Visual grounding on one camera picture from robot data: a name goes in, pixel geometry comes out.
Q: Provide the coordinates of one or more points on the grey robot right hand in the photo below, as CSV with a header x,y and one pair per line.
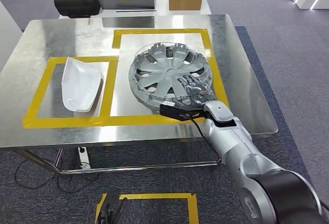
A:
x,y
196,89

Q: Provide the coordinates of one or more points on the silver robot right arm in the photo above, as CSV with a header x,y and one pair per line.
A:
x,y
231,140

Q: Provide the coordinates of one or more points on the white cabinet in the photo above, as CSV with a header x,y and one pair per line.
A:
x,y
9,35

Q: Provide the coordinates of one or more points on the stainless steel workbench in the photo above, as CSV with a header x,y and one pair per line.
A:
x,y
244,79

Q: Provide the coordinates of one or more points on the white plastic cover part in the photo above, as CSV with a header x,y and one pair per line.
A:
x,y
79,83

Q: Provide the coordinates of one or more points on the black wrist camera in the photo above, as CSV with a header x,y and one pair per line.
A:
x,y
174,110

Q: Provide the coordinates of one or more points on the grey plastic wheel hubcap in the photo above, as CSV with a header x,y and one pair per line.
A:
x,y
164,69

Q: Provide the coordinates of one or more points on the white power strip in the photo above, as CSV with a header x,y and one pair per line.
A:
x,y
84,157

